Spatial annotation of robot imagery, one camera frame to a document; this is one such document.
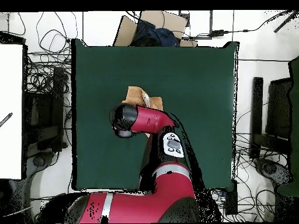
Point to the black power adapter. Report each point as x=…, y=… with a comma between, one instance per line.
x=217, y=33

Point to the tan terry towel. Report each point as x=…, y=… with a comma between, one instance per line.
x=134, y=93

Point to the dark blue clothing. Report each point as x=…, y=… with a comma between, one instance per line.
x=158, y=35

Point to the black striped rod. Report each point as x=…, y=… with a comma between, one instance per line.
x=6, y=119

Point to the black tripod leg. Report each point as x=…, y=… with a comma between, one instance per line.
x=286, y=22

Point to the black office chair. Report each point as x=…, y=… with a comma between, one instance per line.
x=46, y=112
x=278, y=105

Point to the brown cardboard box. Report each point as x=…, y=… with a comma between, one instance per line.
x=126, y=32

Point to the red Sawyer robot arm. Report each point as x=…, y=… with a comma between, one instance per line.
x=151, y=119

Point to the dark green table cloth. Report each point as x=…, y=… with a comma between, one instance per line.
x=105, y=70

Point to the white board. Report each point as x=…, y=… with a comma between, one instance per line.
x=10, y=105

